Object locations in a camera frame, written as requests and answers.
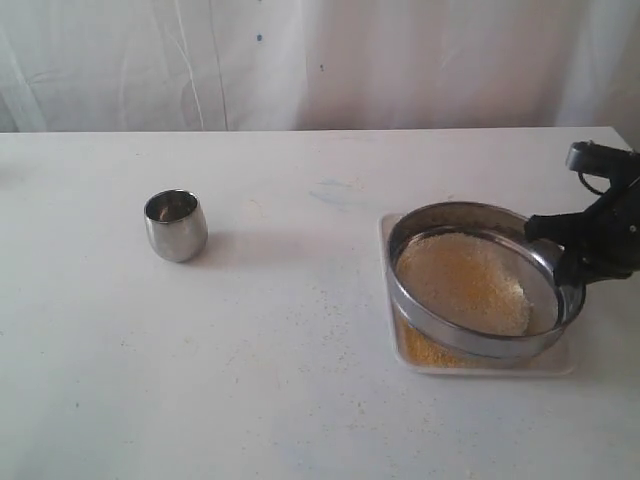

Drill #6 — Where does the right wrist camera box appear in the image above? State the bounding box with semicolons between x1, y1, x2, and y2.
566;141;639;180

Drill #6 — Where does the stainless steel cup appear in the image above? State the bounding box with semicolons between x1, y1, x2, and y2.
144;189;208;263

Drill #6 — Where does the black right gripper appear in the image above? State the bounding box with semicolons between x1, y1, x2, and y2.
524;179;639;287

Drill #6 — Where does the round steel mesh sieve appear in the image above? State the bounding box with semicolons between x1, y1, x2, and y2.
385;200;587;361

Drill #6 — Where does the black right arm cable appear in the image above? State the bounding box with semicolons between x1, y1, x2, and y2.
577;169;609;196

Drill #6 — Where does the white backdrop curtain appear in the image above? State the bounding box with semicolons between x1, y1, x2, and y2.
1;1;639;135

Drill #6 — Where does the white square tray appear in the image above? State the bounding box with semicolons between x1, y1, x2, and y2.
377;213;575;376

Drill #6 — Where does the yellow grain mixture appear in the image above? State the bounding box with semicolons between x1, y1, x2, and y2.
396;233;531;336

